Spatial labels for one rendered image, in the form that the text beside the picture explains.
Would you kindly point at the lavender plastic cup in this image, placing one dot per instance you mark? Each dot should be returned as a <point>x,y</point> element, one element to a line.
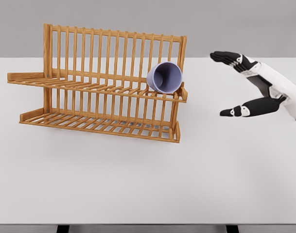
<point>166,77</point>

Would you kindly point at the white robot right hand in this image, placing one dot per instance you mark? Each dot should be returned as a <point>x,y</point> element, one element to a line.
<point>271,75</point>

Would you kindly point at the wooden two-tier dish rack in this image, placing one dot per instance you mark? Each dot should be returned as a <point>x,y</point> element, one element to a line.
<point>99,97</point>

